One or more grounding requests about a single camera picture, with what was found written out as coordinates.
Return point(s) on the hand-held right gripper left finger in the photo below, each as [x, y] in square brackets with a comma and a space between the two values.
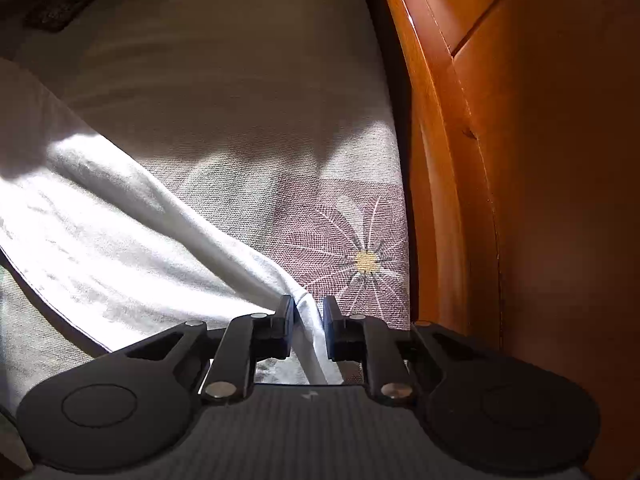
[286, 320]

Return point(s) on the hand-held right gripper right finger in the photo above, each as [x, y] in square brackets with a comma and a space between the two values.
[331, 320]

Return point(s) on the white printed t-shirt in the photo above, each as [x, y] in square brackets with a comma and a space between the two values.
[100, 210]

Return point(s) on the wooden headboard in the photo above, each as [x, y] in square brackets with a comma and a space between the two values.
[525, 160]

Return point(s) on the phone with cartoon case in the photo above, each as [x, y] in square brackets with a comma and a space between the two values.
[55, 10]

